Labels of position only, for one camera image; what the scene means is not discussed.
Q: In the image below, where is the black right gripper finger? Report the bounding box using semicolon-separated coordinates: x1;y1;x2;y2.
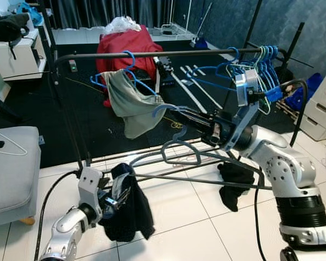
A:
171;105;217;123
178;115;219;135

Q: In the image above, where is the navy garment with gold print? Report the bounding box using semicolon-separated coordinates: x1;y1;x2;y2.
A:
98;162;156;243

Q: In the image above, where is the blue plastic hanger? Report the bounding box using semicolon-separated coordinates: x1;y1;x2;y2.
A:
253;45;286;101
193;46;246;94
244;45;282;104

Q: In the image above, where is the blue hanger carrying grey garment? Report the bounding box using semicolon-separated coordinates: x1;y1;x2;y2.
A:
90;50;164;102

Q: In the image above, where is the pale green hanger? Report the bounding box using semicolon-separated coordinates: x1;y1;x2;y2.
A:
228;45;273;116

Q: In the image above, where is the white floor strip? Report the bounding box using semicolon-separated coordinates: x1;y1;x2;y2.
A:
171;73;208;114

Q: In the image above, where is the black white machine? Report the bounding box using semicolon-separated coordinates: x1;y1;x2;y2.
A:
154;55;175;80

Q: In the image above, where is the black crumpled garment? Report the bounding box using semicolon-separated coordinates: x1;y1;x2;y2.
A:
217;161;256;213

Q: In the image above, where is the grey garment with lettering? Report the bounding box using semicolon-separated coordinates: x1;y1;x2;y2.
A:
106;70;167;140

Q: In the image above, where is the wooden pallet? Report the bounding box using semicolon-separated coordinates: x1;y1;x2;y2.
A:
274;98;303;123

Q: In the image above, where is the blue mop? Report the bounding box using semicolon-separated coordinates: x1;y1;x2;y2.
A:
191;2;213;50

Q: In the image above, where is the black metal clothes rack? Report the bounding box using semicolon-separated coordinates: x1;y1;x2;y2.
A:
14;0;316;170

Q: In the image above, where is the black carpet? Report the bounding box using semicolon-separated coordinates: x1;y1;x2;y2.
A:
5;33;302;166

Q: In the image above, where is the blue cloth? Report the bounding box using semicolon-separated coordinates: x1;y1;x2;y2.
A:
285;73;324;113

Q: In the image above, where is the red cloth cover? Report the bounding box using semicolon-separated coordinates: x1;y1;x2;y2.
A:
95;27;164;107

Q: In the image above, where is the white drawer cabinet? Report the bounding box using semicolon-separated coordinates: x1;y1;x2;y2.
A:
299;63;326;142

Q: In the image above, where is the grey upholstered ottoman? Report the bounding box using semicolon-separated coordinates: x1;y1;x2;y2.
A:
0;126;43;228

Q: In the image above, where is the white plastic bag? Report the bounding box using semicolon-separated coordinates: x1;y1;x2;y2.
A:
104;16;142;35

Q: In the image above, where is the dark curtain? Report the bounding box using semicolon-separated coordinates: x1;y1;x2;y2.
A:
43;0;193;30

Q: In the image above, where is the white shelf unit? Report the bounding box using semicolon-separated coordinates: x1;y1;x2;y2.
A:
0;13;49;81

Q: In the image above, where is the blue bag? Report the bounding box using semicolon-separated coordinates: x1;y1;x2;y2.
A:
16;1;45;27

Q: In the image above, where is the yellow cord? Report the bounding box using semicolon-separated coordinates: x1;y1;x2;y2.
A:
65;76;189;132

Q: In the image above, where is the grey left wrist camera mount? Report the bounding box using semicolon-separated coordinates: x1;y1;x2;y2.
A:
77;166;105;210

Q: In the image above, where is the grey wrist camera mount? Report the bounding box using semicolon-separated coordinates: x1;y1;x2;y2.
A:
225;67;262;153
77;166;105;210

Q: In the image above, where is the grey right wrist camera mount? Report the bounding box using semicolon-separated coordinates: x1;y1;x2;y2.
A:
225;67;262;153

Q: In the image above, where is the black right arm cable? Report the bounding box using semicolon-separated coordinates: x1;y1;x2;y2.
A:
254;78;309;261

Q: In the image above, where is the white wire hanger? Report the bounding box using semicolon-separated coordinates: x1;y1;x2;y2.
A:
0;128;29;157

